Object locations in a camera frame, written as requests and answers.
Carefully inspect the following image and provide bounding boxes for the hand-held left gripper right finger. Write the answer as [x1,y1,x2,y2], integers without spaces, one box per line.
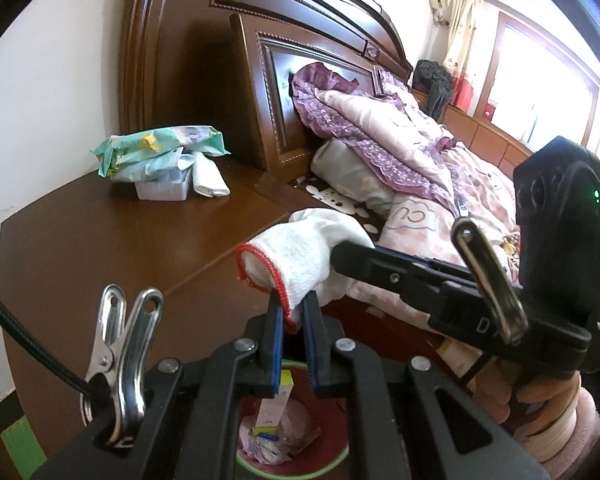
[302,292,551,480]

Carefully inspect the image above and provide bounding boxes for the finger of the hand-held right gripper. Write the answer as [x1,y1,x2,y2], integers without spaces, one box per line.
[330,240,461,317]

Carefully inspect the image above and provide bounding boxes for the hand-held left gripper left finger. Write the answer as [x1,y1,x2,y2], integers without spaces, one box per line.
[30,290,286,480]

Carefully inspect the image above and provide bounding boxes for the long white box green ends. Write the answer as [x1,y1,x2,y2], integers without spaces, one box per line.
[252,367,295,436]

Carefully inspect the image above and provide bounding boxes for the green rimmed red trash bin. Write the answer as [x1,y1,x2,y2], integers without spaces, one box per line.
[236,360,351,478]

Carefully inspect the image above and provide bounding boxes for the white glove with red hem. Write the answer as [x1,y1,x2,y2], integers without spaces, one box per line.
[236,208,381,331]

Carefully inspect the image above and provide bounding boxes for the light blue face mask bundle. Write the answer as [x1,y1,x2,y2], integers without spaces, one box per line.
[112,147,198,183]

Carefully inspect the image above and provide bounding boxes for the mint green plastic package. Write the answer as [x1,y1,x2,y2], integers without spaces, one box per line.
[92,125,231,178]

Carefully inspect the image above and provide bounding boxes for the person's right hand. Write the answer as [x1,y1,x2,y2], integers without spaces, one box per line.
[472,357,581,426]

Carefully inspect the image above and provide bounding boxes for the silver metal clip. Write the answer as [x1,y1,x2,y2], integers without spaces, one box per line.
[80,284,165,448]
[451,217,530,345]

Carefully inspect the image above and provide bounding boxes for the brown spotted bed sheet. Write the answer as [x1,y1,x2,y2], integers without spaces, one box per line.
[292,177,386,236]

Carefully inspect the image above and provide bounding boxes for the grey pillow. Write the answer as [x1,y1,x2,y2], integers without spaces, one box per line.
[311,137,411,216]

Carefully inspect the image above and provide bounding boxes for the wooden window cabinet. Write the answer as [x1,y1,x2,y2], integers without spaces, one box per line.
[410,87,536,181]

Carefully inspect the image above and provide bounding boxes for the pink quilt with purple lace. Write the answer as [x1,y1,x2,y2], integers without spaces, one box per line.
[290,62,523,261]

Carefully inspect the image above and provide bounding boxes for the bright window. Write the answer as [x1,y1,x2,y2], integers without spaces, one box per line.
[480,10,600,156]

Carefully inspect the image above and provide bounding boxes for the red fabric item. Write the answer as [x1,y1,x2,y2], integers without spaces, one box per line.
[450,72,476,111]

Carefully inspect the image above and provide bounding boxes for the dark clothing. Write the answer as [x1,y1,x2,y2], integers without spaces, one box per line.
[412,59,455,118]

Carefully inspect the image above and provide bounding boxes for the white plastic box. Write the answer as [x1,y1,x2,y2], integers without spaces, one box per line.
[135,177,197,202]

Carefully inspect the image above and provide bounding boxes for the cream patterned curtain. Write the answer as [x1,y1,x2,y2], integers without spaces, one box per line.
[442,0,483,76]

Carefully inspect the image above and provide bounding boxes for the green mat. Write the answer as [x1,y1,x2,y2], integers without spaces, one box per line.
[0,407,48,476]

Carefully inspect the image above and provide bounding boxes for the brown wooden bed headboard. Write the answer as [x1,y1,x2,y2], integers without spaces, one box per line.
[117,0,416,181]

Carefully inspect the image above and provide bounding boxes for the black cable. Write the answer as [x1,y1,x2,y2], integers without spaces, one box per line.
[0,280,93,396]

